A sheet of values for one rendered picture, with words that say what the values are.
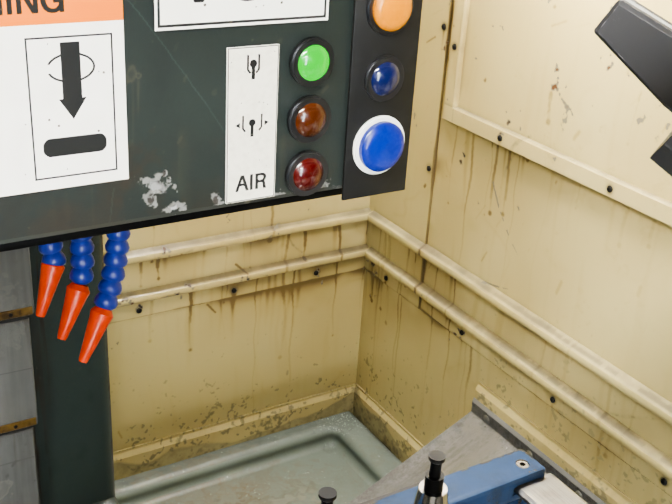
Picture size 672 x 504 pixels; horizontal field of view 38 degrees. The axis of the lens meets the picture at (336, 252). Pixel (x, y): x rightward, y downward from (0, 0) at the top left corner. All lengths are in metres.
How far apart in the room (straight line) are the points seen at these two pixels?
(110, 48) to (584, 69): 1.03
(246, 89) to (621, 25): 0.19
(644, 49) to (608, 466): 1.13
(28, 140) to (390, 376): 1.58
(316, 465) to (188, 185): 1.57
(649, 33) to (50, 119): 0.29
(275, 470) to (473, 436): 0.48
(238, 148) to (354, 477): 1.55
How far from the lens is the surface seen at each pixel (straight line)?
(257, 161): 0.53
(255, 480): 2.01
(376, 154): 0.56
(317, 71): 0.53
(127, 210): 0.51
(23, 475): 1.39
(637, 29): 0.50
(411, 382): 1.94
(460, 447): 1.73
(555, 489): 1.03
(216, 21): 0.50
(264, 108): 0.52
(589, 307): 1.50
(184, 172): 0.52
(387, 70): 0.55
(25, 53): 0.47
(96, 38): 0.48
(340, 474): 2.03
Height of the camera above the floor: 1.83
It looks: 25 degrees down
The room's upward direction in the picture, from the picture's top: 4 degrees clockwise
